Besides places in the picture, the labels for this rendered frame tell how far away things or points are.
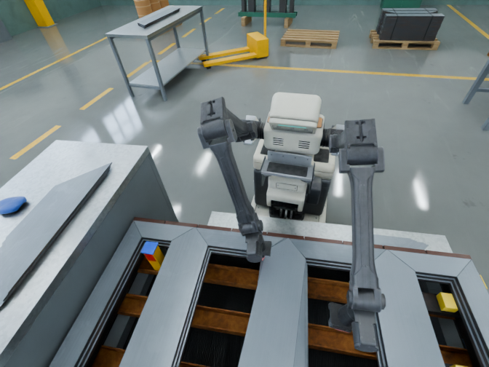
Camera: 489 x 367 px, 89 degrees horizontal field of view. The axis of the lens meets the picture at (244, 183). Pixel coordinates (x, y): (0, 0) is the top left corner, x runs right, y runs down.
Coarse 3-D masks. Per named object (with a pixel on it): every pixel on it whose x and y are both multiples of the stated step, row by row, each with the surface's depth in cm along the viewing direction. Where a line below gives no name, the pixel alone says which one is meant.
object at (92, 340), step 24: (144, 240) 122; (168, 240) 119; (312, 264) 110; (336, 264) 108; (120, 288) 107; (456, 288) 99; (192, 312) 99; (96, 336) 94; (480, 336) 87; (384, 360) 84; (480, 360) 84
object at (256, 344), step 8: (248, 328) 91; (248, 336) 89; (256, 336) 89; (264, 336) 89; (272, 336) 89; (248, 344) 88; (256, 344) 88; (264, 344) 87; (272, 344) 87; (280, 344) 87; (288, 344) 87; (248, 352) 86; (256, 352) 86; (264, 352) 86; (272, 352) 86; (280, 352) 86; (288, 352) 85; (272, 360) 84; (280, 360) 84; (288, 360) 84
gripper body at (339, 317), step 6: (330, 306) 77; (336, 306) 78; (342, 306) 78; (330, 312) 76; (336, 312) 76; (342, 312) 74; (330, 318) 75; (336, 318) 75; (342, 318) 74; (348, 318) 72; (330, 324) 74; (336, 324) 74; (342, 324) 74; (348, 324) 73
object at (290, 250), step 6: (276, 246) 114; (282, 246) 114; (288, 246) 114; (294, 246) 113; (276, 252) 112; (282, 252) 112; (288, 252) 112; (294, 252) 111; (300, 252) 111; (300, 258) 109
